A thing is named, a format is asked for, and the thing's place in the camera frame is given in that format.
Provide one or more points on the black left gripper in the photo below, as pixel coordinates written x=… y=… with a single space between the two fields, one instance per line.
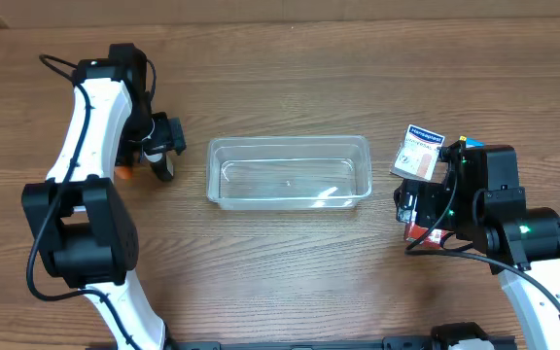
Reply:
x=166 y=134

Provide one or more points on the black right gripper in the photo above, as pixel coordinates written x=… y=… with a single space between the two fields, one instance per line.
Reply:
x=407 y=203

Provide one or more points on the dark bottle white cap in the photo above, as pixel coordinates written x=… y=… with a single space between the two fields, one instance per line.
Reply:
x=162 y=166

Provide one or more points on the white Hansaplast plaster box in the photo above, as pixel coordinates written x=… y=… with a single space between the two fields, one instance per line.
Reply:
x=418 y=154

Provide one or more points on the orange tablet tube white cap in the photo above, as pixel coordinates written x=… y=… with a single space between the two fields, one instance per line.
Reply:
x=123 y=172

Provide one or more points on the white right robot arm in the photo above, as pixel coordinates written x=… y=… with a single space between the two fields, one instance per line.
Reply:
x=521 y=245

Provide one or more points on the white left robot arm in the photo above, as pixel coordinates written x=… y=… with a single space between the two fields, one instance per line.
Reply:
x=85 y=242

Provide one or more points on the clear plastic container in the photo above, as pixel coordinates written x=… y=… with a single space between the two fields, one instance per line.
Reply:
x=288 y=172

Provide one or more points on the blue VapoDrops cough drops bag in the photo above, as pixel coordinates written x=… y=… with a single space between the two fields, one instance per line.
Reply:
x=471 y=143

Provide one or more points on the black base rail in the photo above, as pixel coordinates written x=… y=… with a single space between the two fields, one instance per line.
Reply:
x=405 y=342

